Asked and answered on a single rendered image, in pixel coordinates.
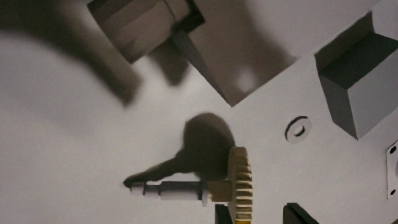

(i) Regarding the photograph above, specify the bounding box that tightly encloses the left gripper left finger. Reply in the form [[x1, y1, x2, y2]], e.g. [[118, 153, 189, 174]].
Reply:
[[215, 204, 233, 224]]

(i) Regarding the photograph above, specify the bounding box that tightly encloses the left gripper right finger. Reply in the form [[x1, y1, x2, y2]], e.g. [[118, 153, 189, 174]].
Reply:
[[283, 202, 319, 224]]

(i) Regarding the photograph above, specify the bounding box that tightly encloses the grey flat washer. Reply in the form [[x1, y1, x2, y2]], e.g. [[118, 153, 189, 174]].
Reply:
[[285, 117, 312, 144]]

